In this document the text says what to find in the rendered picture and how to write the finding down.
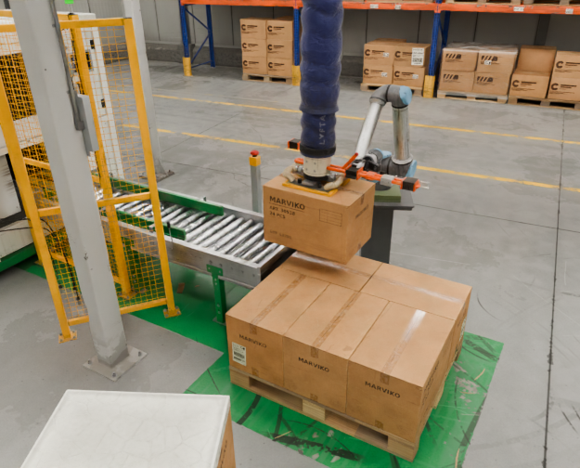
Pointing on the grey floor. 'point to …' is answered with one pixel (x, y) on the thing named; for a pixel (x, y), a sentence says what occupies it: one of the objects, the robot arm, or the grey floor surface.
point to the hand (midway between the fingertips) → (357, 173)
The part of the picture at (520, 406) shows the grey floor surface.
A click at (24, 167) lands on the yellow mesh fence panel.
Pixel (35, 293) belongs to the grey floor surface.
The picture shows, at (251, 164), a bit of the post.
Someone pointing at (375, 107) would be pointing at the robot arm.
